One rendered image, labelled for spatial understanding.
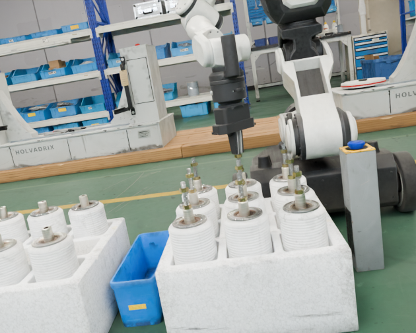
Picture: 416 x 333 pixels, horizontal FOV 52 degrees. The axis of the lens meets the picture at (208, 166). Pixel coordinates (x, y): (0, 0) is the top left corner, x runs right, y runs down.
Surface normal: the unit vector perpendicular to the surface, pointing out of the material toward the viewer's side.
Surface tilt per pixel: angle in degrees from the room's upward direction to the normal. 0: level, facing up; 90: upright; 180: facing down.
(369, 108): 90
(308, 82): 51
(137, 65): 90
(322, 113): 37
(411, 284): 0
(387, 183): 90
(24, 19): 90
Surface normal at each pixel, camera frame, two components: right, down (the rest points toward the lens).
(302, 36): -0.07, 0.41
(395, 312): -0.16, -0.96
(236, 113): 0.59, 0.08
